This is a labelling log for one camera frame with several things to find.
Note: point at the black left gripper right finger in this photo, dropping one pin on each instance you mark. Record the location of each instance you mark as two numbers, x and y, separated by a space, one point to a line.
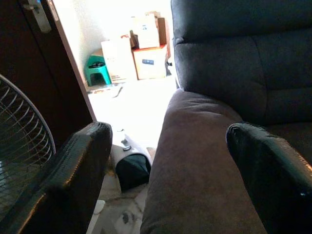
275 175

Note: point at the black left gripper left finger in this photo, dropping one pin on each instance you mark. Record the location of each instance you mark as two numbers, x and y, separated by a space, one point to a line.
73 170

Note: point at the white and black floor appliance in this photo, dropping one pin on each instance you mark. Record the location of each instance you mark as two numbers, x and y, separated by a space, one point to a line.
132 168

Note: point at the grey brown fabric sofa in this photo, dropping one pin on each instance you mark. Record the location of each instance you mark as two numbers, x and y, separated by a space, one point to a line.
195 158

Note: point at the white standing fan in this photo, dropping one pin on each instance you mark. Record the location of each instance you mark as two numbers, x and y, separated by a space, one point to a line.
24 146

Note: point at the green plastic stool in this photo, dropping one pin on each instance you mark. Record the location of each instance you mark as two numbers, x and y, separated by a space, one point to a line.
96 59

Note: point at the dark brown wooden door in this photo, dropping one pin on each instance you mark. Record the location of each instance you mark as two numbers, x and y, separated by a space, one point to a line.
36 61

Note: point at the tall white cardboard box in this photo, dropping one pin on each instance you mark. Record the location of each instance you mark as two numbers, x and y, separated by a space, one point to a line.
119 61

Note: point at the orange edged cardboard box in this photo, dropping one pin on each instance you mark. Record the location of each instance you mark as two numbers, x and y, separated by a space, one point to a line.
150 63

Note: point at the white box with blue label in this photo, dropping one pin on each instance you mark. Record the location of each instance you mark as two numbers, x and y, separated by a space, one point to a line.
146 31

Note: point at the brown cardboard box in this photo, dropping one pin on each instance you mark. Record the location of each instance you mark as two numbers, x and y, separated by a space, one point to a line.
163 29

